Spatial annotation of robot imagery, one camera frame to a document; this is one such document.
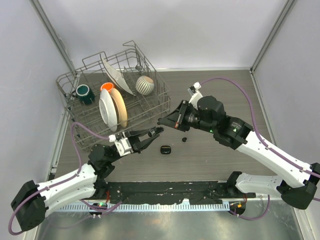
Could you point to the dusty black oval case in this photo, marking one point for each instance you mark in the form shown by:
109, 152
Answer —
155, 131

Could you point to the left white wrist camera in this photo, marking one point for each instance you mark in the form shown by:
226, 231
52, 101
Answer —
121, 143

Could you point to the white round plate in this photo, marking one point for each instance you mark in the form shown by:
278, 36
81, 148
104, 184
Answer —
107, 110

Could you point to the grey wire dish rack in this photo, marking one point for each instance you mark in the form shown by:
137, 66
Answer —
140, 109

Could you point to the striped ceramic bowl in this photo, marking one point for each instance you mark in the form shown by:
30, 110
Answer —
144, 85

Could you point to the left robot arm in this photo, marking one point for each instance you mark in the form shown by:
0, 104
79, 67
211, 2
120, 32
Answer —
36, 201

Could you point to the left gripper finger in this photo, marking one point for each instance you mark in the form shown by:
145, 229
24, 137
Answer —
136, 133
145, 143

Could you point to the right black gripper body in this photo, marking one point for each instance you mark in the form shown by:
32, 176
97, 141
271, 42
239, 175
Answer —
183, 124

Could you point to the dark green mug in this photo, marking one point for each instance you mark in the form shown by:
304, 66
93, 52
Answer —
84, 94

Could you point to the grey tilted plate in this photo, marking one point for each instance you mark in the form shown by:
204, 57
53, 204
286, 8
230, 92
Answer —
122, 81

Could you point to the glossy black charging case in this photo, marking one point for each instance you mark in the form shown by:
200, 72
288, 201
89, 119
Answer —
165, 149

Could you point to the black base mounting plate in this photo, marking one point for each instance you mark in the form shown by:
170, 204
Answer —
168, 192

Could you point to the orange cup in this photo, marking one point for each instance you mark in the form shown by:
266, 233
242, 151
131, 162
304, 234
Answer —
108, 86

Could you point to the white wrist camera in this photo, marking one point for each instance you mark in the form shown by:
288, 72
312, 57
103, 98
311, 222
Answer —
121, 143
194, 91

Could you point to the white slotted cable duct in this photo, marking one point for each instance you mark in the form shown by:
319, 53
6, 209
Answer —
185, 206

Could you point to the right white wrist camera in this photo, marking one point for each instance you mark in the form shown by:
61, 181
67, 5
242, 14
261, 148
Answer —
194, 91

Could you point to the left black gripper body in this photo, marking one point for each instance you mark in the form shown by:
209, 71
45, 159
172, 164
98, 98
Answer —
132, 140

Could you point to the beige round plate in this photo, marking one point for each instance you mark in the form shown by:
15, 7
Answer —
120, 107

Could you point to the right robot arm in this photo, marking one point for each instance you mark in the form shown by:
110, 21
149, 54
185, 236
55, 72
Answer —
294, 181

